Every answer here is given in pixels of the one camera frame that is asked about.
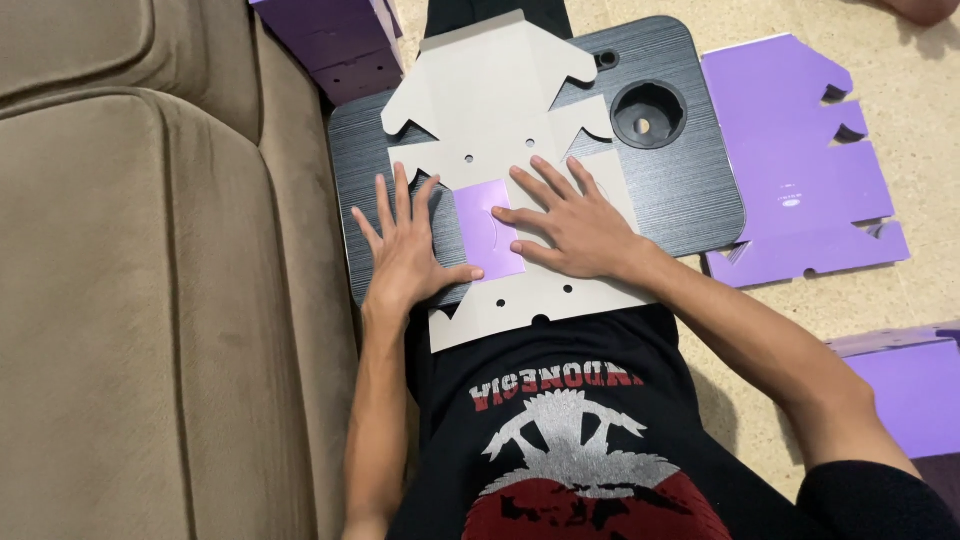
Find person's right hand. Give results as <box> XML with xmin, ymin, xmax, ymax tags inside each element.
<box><xmin>491</xmin><ymin>155</ymin><xmax>655</xmax><ymax>282</ymax></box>

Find person's left hand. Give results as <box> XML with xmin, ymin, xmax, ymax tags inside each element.
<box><xmin>351</xmin><ymin>161</ymin><xmax>486</xmax><ymax>321</ymax></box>

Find grey cardboard box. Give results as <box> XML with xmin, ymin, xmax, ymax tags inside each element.
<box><xmin>380</xmin><ymin>9</ymin><xmax>661</xmax><ymax>354</ymax></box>

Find black lap tray table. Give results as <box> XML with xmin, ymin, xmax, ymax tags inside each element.
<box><xmin>327</xmin><ymin>15</ymin><xmax>748</xmax><ymax>310</ymax></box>

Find person's black printed t-shirt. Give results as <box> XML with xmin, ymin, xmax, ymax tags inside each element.
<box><xmin>384</xmin><ymin>303</ymin><xmax>960</xmax><ymax>540</ymax></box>

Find purple flat cardboard box blank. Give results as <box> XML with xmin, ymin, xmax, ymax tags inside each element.
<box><xmin>700</xmin><ymin>33</ymin><xmax>912</xmax><ymax>290</ymax></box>

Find purple folded box with holes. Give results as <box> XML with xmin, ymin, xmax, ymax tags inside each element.
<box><xmin>249</xmin><ymin>0</ymin><xmax>407</xmax><ymax>107</ymax></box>

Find person's black trousers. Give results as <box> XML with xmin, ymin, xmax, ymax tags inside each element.
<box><xmin>423</xmin><ymin>0</ymin><xmax>576</xmax><ymax>41</ymax></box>

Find beige fabric sofa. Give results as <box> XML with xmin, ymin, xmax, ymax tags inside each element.
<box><xmin>0</xmin><ymin>0</ymin><xmax>363</xmax><ymax>540</ymax></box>

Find purple folded cardboard box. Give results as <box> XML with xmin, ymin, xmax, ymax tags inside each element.
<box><xmin>823</xmin><ymin>321</ymin><xmax>960</xmax><ymax>461</ymax></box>

